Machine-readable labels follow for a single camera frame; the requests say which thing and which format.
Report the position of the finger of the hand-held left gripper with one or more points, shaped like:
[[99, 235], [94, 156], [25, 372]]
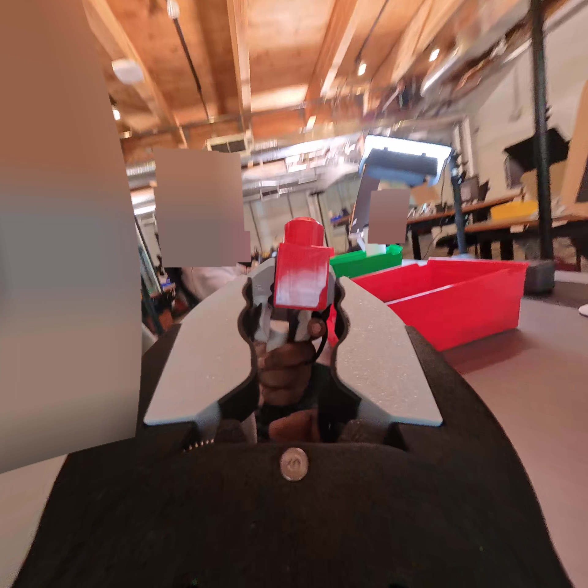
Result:
[[305, 324], [261, 289]]

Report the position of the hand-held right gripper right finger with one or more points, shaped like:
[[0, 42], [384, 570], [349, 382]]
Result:
[[381, 358]]

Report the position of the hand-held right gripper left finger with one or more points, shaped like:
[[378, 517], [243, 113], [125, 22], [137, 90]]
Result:
[[202, 363]]

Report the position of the red toy building block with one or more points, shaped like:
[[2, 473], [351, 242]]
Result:
[[303, 275]]

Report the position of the person's left forearm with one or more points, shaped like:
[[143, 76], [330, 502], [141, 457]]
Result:
[[294, 427]]

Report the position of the person's left hand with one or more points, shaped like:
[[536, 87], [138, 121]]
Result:
[[287, 367]]

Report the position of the green plastic bin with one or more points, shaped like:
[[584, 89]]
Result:
[[363, 264]]

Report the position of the large red plastic bin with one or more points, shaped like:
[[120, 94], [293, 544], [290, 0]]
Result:
[[459, 301]]

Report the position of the white cup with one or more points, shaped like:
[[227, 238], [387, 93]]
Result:
[[375, 249]]

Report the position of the tilted grey monitor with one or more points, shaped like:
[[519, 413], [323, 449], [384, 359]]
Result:
[[360, 216]]

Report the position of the ceiling air vent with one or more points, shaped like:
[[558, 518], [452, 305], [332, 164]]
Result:
[[228, 143]]

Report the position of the long wooden workbench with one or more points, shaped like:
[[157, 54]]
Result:
[[459, 212]]

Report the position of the black light stand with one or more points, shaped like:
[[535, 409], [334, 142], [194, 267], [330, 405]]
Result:
[[458, 211]]

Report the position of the grey pole base block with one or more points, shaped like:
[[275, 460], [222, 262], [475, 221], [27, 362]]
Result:
[[540, 277]]

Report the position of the wooden workbench with black legs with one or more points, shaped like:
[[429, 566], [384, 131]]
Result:
[[500, 226]]

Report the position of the studio light panel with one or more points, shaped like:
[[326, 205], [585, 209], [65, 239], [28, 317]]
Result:
[[404, 156]]

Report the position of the yellow plastic bin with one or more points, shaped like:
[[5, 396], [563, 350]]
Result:
[[513, 210]]

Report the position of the black ceiling conduit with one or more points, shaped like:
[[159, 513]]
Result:
[[190, 59]]

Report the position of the white smoke detector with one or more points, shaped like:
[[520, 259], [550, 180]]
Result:
[[127, 71]]

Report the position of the black vertical pole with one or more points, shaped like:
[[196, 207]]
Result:
[[541, 138]]

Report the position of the large cardboard sheet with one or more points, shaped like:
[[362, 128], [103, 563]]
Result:
[[576, 165]]

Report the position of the silver air duct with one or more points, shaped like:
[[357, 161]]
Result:
[[459, 69]]

